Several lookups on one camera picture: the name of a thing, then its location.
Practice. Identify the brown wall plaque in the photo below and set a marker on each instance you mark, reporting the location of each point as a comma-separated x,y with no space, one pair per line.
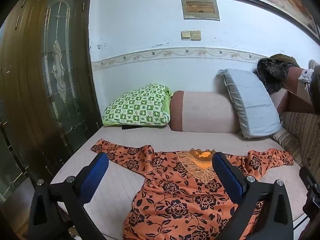
200,7

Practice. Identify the green checkered pillow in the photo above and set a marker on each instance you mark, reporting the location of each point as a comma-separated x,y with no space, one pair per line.
136,106

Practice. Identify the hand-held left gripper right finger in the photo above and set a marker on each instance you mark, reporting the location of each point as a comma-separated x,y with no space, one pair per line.
226,176

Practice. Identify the white crumpled cloth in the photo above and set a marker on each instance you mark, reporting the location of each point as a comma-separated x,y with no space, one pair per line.
306,75

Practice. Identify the brown sofa armrest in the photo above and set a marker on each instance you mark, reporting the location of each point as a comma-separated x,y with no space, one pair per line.
295,97

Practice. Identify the grey pillow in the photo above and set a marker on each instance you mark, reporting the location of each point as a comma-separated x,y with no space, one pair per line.
252,105

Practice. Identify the striped beige sofa cushion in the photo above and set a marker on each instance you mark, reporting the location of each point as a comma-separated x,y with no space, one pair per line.
300,135

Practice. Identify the flat black item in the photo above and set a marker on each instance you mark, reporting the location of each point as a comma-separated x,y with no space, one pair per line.
131,127

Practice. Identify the orange black floral blouse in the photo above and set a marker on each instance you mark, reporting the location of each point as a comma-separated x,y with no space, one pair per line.
175,200

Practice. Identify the pink quilted bed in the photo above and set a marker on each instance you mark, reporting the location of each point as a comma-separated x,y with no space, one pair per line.
117,180

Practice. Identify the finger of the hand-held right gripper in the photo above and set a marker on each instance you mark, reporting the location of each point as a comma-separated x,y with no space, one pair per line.
311,187

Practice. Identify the dark fur-trimmed jacket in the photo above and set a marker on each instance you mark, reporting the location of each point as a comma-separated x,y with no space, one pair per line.
271,73

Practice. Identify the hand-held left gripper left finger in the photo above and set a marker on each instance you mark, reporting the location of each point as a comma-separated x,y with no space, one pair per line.
100,167

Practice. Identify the beige light switch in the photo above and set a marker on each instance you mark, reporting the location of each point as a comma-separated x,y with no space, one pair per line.
196,35
185,35

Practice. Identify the pink brown bolster cushion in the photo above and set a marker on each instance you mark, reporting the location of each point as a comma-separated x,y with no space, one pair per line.
207,112

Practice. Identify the wooden door with glass panel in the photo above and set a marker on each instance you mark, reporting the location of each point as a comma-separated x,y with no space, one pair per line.
27,80

